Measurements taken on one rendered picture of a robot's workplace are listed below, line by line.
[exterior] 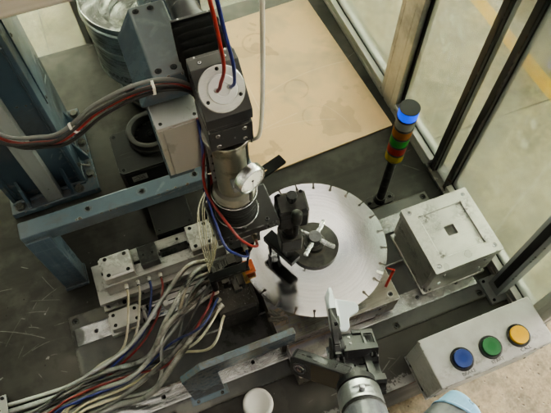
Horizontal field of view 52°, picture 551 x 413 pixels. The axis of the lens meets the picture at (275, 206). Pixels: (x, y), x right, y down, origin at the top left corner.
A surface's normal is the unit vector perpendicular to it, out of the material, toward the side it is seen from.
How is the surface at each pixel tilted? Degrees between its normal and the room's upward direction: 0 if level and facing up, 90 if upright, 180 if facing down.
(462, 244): 0
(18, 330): 0
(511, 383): 0
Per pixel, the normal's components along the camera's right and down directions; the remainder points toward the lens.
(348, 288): 0.00, -0.47
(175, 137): 0.36, 0.82
